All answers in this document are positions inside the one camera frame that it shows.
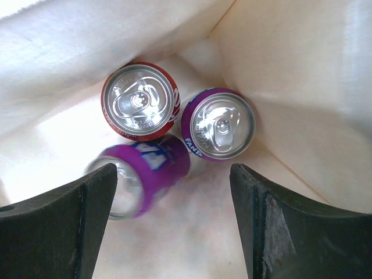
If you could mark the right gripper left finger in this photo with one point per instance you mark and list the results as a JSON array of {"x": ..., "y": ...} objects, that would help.
[{"x": 58, "y": 234}]

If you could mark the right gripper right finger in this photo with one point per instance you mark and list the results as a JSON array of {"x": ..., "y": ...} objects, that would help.
[{"x": 287, "y": 235}]

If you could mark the purple can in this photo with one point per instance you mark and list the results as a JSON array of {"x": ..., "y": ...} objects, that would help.
[
  {"x": 217, "y": 124},
  {"x": 145, "y": 173}
]

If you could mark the red can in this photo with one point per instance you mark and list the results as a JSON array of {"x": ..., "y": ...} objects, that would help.
[{"x": 140, "y": 101}]

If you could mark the beige canvas bag orange handles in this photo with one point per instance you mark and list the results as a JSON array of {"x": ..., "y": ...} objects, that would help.
[{"x": 305, "y": 67}]

